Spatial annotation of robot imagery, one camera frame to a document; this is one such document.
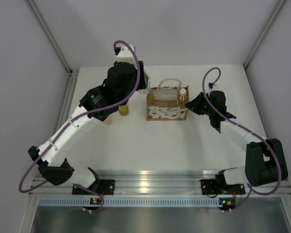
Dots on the white slotted cable duct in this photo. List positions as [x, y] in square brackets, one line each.
[133, 202]

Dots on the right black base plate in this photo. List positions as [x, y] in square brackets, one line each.
[211, 188]

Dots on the wrist white camera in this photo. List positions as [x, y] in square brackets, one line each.
[212, 87]
[123, 54]

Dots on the grey cap clear bottle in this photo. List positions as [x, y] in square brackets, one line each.
[144, 84]

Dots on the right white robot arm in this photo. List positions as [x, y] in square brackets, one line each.
[264, 158]

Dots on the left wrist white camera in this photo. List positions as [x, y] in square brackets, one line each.
[123, 54]

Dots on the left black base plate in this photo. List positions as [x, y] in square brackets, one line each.
[103, 187]

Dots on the burlap watermelon canvas bag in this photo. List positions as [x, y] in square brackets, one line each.
[161, 101]

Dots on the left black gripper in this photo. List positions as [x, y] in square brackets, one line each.
[142, 84]

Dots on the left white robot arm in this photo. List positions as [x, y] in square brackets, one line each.
[51, 156]

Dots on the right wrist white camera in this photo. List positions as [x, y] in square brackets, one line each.
[212, 87]

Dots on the white cap amber bottle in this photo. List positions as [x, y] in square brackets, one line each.
[108, 121]

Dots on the aluminium extrusion rail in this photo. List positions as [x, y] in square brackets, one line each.
[157, 183]

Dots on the red cap yellow bottle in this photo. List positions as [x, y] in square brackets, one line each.
[123, 110]

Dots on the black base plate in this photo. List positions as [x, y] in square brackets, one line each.
[103, 187]
[211, 188]

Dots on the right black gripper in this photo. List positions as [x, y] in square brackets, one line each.
[194, 105]

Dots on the white cap clear bottle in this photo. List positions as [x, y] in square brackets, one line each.
[182, 96]

